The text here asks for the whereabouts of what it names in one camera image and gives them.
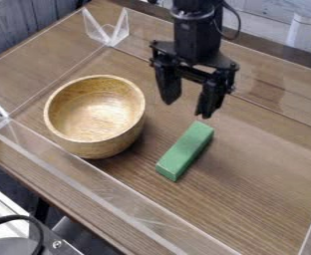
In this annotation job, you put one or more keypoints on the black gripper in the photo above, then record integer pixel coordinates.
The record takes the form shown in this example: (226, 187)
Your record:
(191, 57)

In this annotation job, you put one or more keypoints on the green rectangular block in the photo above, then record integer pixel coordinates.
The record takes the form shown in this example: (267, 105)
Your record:
(184, 151)

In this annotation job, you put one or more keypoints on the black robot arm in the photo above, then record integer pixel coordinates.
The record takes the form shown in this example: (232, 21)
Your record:
(195, 5)

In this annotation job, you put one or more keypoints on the brown wooden bowl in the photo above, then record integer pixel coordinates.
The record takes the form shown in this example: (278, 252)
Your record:
(95, 115)

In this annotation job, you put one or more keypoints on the white container in background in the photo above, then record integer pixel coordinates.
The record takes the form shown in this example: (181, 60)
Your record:
(299, 33)

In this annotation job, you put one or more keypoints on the clear acrylic barrier wall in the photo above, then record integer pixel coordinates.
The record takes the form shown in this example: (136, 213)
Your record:
(242, 202)

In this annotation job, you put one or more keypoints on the metal bracket with screw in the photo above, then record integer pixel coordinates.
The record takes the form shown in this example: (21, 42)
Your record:
(54, 244)

